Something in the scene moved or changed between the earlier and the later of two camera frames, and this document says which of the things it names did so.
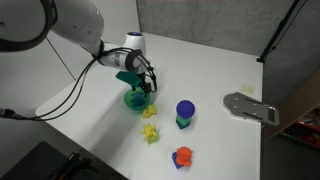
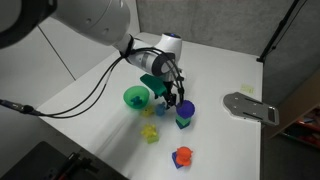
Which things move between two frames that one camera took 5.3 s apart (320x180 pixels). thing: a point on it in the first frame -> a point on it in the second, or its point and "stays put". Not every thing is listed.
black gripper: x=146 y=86 -> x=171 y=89
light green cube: x=153 y=139 stays put
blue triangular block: x=174 y=158 stays put
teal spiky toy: x=137 y=97 -> x=160 y=109
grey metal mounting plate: x=240 y=105 stays put
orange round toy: x=183 y=155 stays put
